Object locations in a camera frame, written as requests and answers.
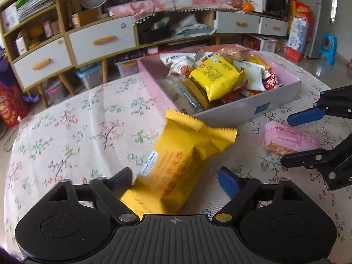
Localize brown cardboard box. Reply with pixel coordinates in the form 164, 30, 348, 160
71, 8, 99, 28

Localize clear packet of orange crackers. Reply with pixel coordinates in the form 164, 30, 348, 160
220, 47, 249, 60

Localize white and blue carton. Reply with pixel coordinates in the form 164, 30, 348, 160
287, 16, 308, 53

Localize clear storage box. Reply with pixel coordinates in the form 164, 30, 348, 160
44, 78, 69, 105

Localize blue plastic stool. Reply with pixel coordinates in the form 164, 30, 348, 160
319, 32, 337, 65

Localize white and red carton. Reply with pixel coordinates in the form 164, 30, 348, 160
245, 34, 278, 51

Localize purple plush toy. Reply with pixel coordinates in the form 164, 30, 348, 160
0, 48, 13, 84

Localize clear box with black lid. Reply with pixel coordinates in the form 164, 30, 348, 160
114, 50, 145, 77

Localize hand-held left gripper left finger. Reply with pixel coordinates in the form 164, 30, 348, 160
44, 167, 141, 224

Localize white nut snack packet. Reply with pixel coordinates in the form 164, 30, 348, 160
160, 54, 193, 66
194, 49, 218, 62
168, 63, 197, 79

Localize bright yellow snack packet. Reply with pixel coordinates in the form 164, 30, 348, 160
188, 54, 245, 102

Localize red triangular snack packet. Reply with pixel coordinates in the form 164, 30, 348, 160
261, 70, 279, 91

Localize low wooden cabinet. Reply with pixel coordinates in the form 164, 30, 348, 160
133, 7, 289, 50

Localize mustard yellow snack packet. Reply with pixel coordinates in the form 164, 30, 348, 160
119, 109, 237, 215

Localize red cartons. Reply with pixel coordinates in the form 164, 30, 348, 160
286, 0, 315, 64

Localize tall wooden shelf cabinet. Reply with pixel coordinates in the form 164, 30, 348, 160
0, 0, 138, 108

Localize stack of magazines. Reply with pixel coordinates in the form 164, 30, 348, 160
15, 0, 57, 22

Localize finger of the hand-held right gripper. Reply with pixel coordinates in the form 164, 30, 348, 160
287, 85, 352, 127
280, 132, 352, 169

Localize pink cloth cover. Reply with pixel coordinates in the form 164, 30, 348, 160
107, 0, 234, 20

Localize pile of papers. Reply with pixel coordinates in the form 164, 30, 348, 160
169, 15, 216, 37

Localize silver box with pink inside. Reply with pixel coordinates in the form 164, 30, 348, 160
137, 43, 302, 119

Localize pink snack packet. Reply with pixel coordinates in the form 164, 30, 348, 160
261, 120, 320, 156

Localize cream white snack packet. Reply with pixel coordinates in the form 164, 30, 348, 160
234, 60, 271, 92

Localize red gift bag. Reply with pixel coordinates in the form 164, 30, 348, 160
0, 84, 31, 128

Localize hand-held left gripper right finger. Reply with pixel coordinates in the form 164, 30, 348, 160
213, 166, 303, 224

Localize white drawer with orange handle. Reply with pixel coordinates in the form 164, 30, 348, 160
67, 16, 137, 66
12, 37, 73, 90

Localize yellow bag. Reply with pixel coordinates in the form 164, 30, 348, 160
27, 25, 44, 40

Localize clear packet with blue strip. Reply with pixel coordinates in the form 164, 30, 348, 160
165, 78, 204, 113

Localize storage box with blue lid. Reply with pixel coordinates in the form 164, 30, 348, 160
74, 63, 103, 90

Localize black bag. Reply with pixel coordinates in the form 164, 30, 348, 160
137, 15, 174, 44

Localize gold snack packet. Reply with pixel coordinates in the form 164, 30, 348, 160
183, 77, 212, 110

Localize silver refrigerator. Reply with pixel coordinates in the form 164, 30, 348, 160
304, 0, 334, 59

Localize white drawer with small handle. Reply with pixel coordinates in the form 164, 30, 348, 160
258, 16, 289, 37
214, 11, 261, 33

